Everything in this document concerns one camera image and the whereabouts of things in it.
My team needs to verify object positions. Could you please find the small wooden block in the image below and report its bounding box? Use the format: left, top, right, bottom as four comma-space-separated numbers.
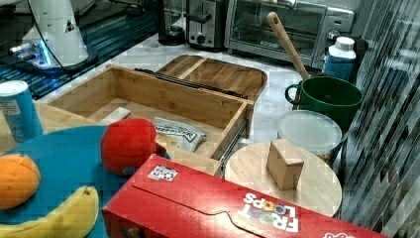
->
266, 139, 304, 190

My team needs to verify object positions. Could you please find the bamboo drawer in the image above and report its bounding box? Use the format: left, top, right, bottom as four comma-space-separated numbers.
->
50, 65, 255, 160

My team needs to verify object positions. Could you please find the round wooden board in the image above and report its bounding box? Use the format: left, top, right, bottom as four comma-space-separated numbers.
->
225, 142, 342, 217

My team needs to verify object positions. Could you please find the silver toaster oven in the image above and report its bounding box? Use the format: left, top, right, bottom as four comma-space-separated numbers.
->
225, 0, 355, 68

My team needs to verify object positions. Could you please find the bamboo drawer cabinet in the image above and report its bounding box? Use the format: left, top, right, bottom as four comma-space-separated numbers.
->
0, 102, 226, 178

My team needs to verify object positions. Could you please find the wooden spoon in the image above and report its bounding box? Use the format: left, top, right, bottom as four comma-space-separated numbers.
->
266, 12, 310, 80

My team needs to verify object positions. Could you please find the red plush apple toy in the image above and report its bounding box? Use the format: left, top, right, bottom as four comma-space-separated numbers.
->
100, 118, 166, 176

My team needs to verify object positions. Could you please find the silver toaster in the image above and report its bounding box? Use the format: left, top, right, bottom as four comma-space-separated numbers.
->
186, 0, 228, 52

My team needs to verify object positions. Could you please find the wooden serving tray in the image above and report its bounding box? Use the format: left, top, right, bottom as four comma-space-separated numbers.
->
157, 55, 267, 101

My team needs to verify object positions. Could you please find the red Froot Loops box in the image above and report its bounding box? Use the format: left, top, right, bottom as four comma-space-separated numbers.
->
102, 156, 388, 238

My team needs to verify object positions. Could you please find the green pot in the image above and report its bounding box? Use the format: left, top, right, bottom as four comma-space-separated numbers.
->
284, 76, 364, 131

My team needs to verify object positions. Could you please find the blue round plate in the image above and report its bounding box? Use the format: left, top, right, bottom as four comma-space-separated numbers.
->
1, 126, 127, 238

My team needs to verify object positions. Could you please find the white snack packet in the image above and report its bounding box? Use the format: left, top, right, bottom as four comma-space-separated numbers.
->
153, 117, 207, 152

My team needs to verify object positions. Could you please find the blue cylindrical canister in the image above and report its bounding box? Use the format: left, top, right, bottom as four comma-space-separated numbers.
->
0, 80, 44, 143

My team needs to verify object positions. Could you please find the blue bottle white cap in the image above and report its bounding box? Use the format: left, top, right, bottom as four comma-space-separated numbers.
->
322, 37, 357, 81

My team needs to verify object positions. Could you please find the yellow plush banana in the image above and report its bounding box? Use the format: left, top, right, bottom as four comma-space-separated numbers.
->
1, 185, 99, 238

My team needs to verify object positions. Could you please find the white block in drawer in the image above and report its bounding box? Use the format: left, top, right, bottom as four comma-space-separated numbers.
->
101, 107, 131, 125

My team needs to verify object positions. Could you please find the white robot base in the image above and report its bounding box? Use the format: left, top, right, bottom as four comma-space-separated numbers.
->
1, 0, 97, 71

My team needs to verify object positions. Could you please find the orange plush fruit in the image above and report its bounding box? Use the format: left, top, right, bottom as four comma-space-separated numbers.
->
0, 154, 41, 209

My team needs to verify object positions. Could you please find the black coffee maker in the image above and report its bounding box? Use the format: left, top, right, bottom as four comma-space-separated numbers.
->
157, 0, 185, 46

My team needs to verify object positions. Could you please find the black drawer handle bar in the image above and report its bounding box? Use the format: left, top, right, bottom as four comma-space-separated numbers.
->
134, 68, 248, 99

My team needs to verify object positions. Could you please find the clear lidded plastic container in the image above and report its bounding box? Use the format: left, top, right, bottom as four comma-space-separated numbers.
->
277, 110, 342, 163

